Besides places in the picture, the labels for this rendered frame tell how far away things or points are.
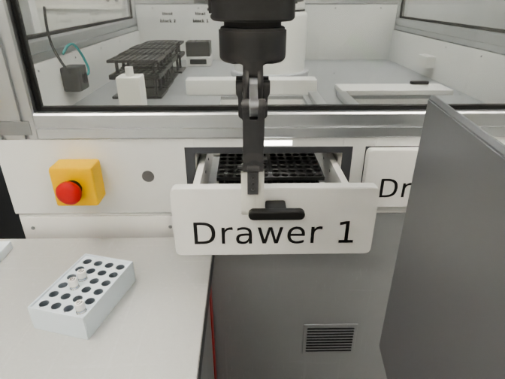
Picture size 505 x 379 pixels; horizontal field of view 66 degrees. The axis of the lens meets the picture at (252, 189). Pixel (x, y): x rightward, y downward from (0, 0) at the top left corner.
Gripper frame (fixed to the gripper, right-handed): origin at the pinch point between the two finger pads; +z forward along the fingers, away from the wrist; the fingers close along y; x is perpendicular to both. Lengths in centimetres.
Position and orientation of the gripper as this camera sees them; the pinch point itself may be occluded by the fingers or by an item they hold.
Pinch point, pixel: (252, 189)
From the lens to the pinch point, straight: 52.1
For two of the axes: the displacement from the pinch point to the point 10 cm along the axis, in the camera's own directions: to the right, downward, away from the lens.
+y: 0.2, 4.4, -9.0
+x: 10.0, -0.1, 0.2
